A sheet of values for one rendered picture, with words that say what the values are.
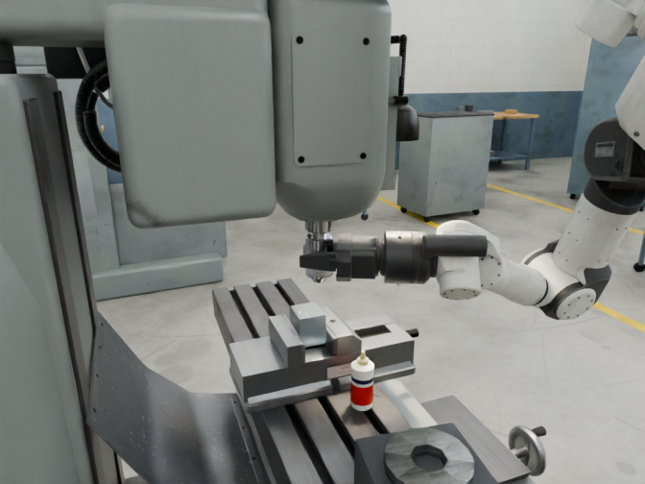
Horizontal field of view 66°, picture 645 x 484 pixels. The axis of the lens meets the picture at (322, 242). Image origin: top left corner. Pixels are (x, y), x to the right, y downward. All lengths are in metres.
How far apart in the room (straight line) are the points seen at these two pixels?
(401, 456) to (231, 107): 0.44
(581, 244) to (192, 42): 0.71
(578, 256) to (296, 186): 0.53
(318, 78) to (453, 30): 8.13
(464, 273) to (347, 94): 0.33
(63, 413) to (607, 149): 0.84
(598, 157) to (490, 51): 8.35
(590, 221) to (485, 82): 8.29
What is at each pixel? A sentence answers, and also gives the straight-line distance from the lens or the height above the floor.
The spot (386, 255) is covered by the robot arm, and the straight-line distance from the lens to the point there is 0.80.
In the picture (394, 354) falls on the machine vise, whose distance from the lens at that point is 1.01.
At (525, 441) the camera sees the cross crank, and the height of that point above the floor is 0.69.
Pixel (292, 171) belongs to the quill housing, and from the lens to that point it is 0.69.
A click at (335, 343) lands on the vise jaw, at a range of 0.93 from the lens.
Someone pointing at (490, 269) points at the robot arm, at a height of 1.20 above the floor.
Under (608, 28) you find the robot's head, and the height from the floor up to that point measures 1.58.
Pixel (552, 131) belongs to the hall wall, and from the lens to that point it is 10.29.
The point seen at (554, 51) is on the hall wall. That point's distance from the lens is 10.11.
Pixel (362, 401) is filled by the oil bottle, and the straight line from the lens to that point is 0.92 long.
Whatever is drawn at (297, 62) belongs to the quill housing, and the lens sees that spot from 0.67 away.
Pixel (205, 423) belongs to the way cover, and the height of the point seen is 0.90.
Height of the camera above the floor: 1.53
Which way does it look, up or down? 19 degrees down
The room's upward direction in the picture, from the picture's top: straight up
